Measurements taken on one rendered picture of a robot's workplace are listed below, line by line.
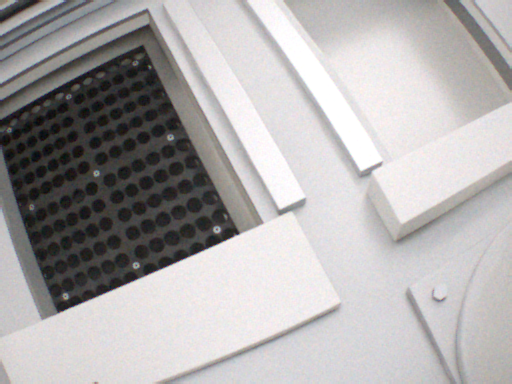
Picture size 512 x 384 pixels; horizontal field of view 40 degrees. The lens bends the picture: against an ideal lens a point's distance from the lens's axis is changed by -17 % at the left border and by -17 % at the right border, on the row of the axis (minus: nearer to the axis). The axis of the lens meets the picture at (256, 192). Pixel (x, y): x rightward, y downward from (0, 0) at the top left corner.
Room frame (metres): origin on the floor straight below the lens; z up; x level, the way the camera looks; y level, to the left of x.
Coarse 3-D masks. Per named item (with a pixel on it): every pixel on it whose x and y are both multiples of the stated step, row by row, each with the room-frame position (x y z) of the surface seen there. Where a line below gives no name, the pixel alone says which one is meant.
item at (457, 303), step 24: (504, 240) 0.21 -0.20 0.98; (456, 264) 0.19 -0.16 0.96; (480, 264) 0.19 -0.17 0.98; (504, 264) 0.16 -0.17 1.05; (408, 288) 0.18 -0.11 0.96; (432, 288) 0.18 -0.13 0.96; (456, 288) 0.17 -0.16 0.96; (480, 288) 0.17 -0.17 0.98; (504, 288) 0.14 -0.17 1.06; (432, 312) 0.16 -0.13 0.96; (456, 312) 0.15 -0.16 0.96; (480, 312) 0.14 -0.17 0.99; (504, 312) 0.12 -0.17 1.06; (432, 336) 0.14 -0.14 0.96; (456, 336) 0.13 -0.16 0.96; (480, 336) 0.12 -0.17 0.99; (504, 336) 0.11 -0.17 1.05; (456, 360) 0.11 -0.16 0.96; (480, 360) 0.10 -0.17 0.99; (504, 360) 0.09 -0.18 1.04
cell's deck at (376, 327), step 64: (128, 0) 0.47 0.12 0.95; (192, 0) 0.46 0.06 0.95; (0, 64) 0.40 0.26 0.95; (192, 64) 0.38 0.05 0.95; (256, 64) 0.38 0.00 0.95; (320, 128) 0.32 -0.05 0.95; (256, 192) 0.26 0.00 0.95; (320, 192) 0.26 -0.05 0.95; (0, 256) 0.20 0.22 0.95; (320, 256) 0.21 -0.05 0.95; (384, 256) 0.21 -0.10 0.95; (448, 256) 0.21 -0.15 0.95; (0, 320) 0.14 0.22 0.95; (320, 320) 0.16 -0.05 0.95; (384, 320) 0.16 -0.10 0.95
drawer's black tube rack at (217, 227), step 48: (96, 96) 0.38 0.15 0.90; (144, 96) 0.38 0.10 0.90; (0, 144) 0.34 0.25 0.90; (48, 144) 0.33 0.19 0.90; (96, 144) 0.35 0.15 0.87; (144, 144) 0.33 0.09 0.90; (192, 144) 0.33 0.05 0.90; (48, 192) 0.30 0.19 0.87; (96, 192) 0.30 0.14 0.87; (144, 192) 0.28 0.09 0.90; (192, 192) 0.28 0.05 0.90; (48, 240) 0.24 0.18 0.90; (96, 240) 0.24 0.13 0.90; (144, 240) 0.24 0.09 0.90; (192, 240) 0.24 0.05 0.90; (48, 288) 0.19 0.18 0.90; (96, 288) 0.20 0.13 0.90
